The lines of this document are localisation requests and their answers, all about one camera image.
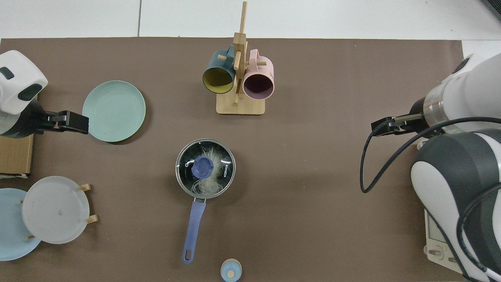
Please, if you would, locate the white vermicelli bundle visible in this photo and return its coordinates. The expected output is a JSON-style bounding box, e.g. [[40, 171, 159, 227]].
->
[[191, 147, 229, 195]]

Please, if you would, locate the glass lid with blue knob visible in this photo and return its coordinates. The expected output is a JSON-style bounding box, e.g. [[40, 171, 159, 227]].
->
[[176, 139, 236, 198]]

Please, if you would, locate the teal round plate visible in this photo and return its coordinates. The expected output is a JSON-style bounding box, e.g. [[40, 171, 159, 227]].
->
[[82, 80, 146, 143]]

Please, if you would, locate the wooden plate rack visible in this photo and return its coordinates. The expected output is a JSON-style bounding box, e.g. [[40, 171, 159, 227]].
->
[[18, 183, 99, 240]]

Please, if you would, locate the grey round plate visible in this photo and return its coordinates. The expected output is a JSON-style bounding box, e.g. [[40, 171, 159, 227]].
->
[[22, 175, 90, 245]]

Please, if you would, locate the light blue round plate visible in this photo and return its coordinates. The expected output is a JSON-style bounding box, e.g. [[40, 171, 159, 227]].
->
[[0, 188, 41, 262]]

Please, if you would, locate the pale toaster oven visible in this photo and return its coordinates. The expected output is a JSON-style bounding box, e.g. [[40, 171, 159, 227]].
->
[[424, 209, 472, 275]]

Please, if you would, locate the brown table cloth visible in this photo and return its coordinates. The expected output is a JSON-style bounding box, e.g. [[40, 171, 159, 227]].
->
[[0, 37, 466, 282]]

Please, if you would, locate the black flat device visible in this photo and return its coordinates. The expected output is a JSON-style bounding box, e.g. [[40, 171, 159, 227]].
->
[[481, 0, 501, 21]]

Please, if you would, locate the pink ribbed cup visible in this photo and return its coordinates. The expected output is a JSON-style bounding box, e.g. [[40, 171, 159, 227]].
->
[[242, 49, 275, 100]]

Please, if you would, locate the wooden cup stand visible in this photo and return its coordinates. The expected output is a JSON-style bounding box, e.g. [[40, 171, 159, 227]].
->
[[216, 1, 267, 116]]

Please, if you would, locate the dark teal cup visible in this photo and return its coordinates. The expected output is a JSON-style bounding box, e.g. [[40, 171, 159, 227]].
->
[[202, 45, 236, 94]]

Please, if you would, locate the small blue round timer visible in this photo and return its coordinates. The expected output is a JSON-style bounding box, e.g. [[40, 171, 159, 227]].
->
[[220, 259, 242, 282]]

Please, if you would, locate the wire basket with wooden floor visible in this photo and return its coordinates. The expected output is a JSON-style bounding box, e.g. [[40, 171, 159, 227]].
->
[[0, 94, 35, 179]]

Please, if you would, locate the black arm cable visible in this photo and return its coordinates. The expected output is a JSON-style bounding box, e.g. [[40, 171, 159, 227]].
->
[[360, 117, 501, 193]]

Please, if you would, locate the black pot with blue handle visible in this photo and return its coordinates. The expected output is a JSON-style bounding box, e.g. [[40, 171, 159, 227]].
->
[[175, 138, 236, 264]]

